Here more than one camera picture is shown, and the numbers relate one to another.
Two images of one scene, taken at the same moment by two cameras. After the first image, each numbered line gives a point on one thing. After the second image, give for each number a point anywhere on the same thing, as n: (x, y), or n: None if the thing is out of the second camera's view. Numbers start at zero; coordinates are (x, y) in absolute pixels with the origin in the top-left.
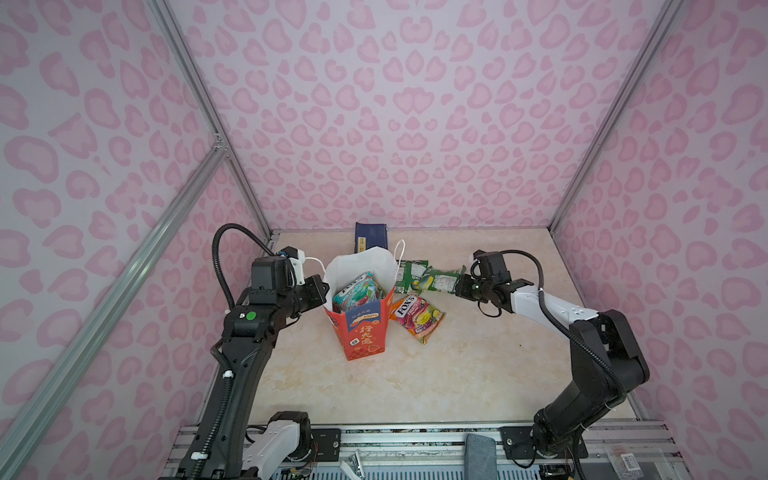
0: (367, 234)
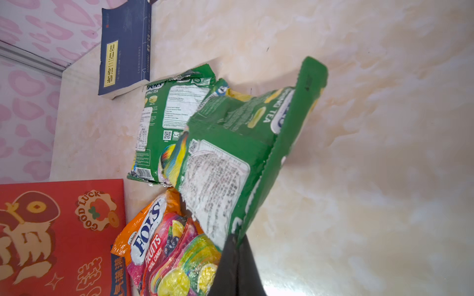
0: (125, 48)
